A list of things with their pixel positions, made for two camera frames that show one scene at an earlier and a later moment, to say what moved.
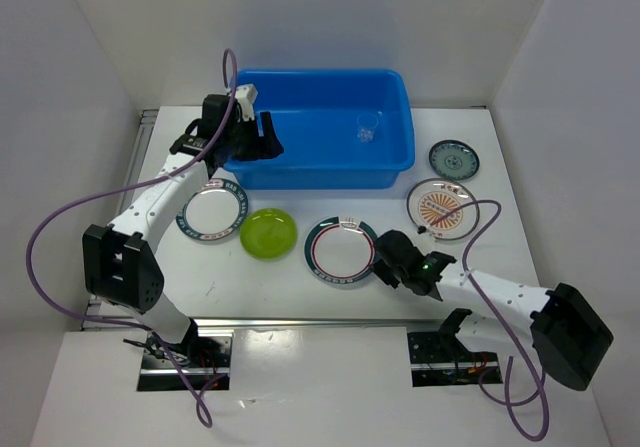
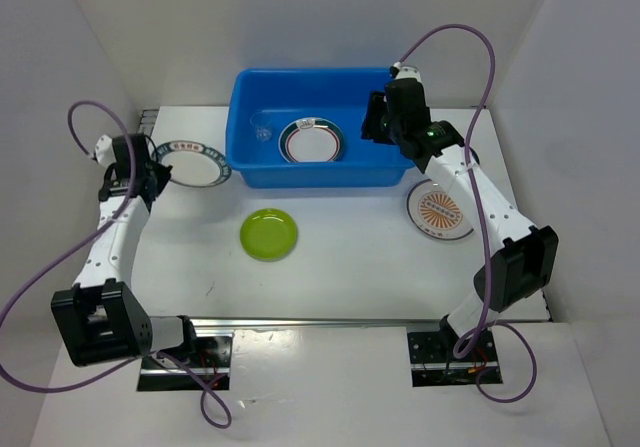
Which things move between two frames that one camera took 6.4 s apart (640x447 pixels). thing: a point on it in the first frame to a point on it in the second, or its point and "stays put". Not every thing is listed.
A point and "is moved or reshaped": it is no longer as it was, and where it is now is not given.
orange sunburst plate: [433, 199] stays put
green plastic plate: [268, 234] stays put
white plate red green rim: [340, 250] to [311, 139]
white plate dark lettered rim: [213, 211] is moved or reshaped
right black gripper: [381, 269] to [375, 107]
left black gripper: [268, 147] to [163, 174]
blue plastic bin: [338, 129] stays put
